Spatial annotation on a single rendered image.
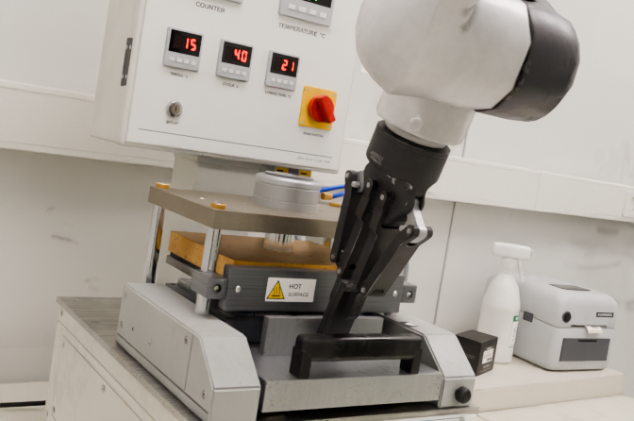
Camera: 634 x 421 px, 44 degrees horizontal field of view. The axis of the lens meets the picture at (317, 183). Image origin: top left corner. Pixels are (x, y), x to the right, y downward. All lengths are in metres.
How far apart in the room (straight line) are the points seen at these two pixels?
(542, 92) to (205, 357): 0.37
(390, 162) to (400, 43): 0.18
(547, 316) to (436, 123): 1.07
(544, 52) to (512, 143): 1.31
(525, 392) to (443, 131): 0.96
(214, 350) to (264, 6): 0.49
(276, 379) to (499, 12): 0.38
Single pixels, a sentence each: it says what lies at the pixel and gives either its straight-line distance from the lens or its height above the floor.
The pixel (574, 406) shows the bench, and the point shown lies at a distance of 1.71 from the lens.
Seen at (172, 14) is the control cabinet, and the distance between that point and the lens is 0.99.
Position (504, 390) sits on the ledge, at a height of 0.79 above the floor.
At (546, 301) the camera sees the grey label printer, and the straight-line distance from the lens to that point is 1.73.
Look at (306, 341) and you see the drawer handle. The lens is 0.74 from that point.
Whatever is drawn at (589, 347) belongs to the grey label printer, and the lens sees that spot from 1.80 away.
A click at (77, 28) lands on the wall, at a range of 1.29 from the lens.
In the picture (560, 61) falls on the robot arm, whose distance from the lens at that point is 0.63.
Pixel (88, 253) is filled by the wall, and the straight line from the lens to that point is 1.33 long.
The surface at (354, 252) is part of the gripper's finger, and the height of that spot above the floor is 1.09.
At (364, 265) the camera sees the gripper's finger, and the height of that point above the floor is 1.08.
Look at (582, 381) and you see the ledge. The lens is 1.75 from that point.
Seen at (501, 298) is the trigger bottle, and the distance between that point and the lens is 1.68.
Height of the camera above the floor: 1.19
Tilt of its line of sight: 3 degrees down
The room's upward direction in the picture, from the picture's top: 9 degrees clockwise
